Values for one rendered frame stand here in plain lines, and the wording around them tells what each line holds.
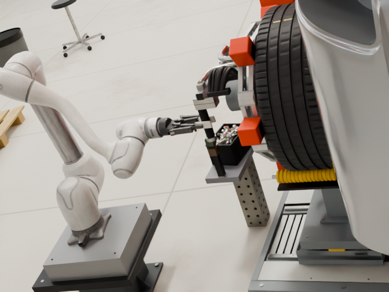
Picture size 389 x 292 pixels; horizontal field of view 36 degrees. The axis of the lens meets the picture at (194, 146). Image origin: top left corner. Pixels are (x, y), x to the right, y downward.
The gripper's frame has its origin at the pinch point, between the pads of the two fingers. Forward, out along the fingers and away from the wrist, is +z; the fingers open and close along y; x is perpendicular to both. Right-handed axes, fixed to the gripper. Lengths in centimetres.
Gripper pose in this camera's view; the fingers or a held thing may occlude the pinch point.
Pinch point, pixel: (205, 122)
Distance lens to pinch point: 243.2
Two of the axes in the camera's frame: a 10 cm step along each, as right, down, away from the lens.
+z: 8.9, -0.8, -4.4
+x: -3.0, -8.4, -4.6
